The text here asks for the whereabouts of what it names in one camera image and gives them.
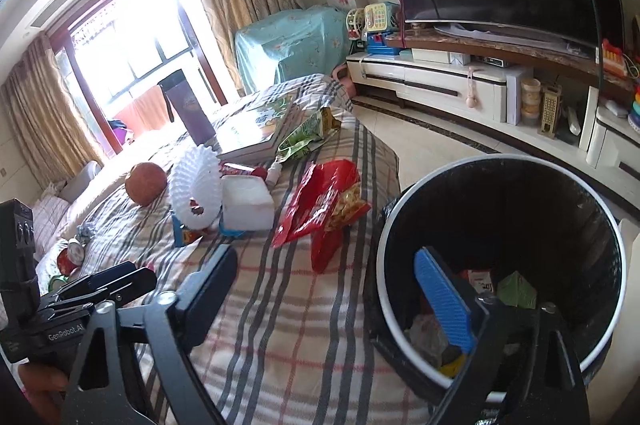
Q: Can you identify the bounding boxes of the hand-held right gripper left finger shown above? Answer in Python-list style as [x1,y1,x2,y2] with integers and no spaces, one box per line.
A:
[60,244,240,425]

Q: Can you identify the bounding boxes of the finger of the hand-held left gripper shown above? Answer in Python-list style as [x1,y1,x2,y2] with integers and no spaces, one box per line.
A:
[92,267,157,306]
[40,261,141,306]

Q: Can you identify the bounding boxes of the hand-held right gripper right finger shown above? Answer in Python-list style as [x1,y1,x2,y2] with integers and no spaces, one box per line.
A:
[414,246,591,425]

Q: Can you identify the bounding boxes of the red white drink carton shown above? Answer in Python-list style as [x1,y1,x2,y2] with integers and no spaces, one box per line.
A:
[460,269,496,296]

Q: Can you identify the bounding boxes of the blue orange snack packet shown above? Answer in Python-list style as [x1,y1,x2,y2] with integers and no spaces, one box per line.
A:
[171,210,211,248]

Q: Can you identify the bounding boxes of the yellow carton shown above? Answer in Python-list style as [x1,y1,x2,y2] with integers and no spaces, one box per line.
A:
[440,352,468,378]

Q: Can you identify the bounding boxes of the green drink carton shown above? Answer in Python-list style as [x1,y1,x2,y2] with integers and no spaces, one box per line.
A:
[496,271,538,310]

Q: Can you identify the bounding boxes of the white foam fruit net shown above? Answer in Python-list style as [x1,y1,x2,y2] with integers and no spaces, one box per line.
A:
[167,144,223,230]

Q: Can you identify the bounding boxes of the white trash bin black liner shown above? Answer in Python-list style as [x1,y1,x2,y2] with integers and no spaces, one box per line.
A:
[362,158,628,406]

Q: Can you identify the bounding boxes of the red snack bag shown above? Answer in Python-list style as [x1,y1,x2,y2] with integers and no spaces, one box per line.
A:
[271,159,373,273]

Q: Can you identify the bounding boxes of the person's left hand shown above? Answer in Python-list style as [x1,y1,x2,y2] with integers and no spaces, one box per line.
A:
[17,361,71,411]

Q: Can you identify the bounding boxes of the red drink can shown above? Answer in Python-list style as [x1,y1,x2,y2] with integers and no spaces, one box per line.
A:
[56,239,90,277]

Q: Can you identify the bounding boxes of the pink checked bedding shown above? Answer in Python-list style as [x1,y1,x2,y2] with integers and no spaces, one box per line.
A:
[27,192,71,261]

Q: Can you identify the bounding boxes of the grey pillow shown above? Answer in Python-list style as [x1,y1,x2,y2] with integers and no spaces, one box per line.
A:
[60,160,101,203]

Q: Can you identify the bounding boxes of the orange fruit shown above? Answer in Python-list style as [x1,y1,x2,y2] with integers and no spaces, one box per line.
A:
[124,162,167,207]

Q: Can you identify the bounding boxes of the small red bottle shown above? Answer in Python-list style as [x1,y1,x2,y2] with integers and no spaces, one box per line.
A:
[225,162,268,178]

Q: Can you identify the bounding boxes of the green picture book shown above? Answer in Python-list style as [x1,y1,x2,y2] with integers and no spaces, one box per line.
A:
[212,92,301,163]

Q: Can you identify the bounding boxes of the purple thermos bottle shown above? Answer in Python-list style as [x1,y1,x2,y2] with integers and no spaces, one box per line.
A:
[157,70,217,146]

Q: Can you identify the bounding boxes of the green snack bag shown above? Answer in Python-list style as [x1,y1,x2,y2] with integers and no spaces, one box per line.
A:
[276,108,343,163]

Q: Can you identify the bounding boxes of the orange hanging cloth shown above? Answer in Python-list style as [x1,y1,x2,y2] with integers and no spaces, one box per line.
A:
[115,85,173,131]

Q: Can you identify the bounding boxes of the white television cabinet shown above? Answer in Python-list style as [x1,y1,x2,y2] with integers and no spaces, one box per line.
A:
[345,28,640,206]

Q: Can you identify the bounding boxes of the stacked round jars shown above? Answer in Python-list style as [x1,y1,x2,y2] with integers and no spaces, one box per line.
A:
[520,78,543,126]

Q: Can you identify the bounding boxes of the brown framed window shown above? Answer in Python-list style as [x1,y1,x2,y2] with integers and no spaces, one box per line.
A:
[50,0,241,151]

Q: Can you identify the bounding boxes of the pink kettlebell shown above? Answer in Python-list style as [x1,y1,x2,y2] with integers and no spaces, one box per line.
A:
[334,65,356,98]

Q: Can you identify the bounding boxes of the teal cloth covered furniture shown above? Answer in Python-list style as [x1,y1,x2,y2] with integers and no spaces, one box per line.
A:
[234,4,351,95]

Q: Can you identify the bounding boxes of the blue toy cash register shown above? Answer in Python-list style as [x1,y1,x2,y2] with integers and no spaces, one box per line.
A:
[366,31,401,56]

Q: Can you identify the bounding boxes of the yellow green toy phone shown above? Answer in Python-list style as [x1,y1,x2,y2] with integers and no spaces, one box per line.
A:
[363,2,401,31]

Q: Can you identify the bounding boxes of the green yellow round toy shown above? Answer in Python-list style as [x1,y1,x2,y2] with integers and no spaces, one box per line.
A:
[346,8,366,40]

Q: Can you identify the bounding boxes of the orange toy telephone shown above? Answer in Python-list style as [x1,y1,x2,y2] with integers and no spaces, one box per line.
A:
[601,38,633,78]

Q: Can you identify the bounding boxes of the pink cabinet lock strap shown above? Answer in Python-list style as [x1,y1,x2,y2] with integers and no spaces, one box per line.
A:
[465,66,480,110]

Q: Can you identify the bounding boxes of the rainbow ring stacker toy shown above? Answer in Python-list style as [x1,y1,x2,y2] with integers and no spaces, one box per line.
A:
[627,85,640,131]

